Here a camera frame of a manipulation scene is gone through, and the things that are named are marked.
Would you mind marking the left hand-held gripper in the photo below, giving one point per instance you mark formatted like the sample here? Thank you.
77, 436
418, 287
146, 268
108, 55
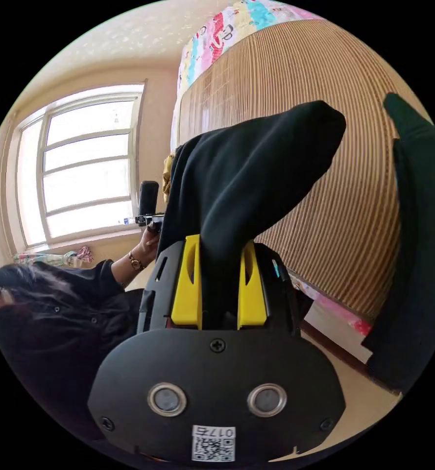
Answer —
146, 219

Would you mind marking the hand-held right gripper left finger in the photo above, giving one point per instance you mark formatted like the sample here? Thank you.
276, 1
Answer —
183, 293

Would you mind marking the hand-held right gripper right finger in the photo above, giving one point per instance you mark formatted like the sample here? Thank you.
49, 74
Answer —
252, 304

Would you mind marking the black pants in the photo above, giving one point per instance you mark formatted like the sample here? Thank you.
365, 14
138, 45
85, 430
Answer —
247, 176

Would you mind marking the person's left forearm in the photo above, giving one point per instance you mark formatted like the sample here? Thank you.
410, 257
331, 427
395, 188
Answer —
129, 266

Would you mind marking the person's left hand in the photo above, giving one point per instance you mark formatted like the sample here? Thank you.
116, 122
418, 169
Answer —
150, 242

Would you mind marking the yellow cloth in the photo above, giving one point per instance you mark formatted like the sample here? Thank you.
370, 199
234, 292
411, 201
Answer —
168, 176

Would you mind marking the window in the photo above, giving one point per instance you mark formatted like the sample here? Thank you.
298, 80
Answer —
85, 165

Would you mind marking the bed with woven mat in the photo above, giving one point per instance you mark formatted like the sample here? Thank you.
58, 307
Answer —
335, 205

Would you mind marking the person's body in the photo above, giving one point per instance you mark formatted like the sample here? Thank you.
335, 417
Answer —
56, 330

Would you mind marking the dark green garment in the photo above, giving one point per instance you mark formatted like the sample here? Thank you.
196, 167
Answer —
412, 235

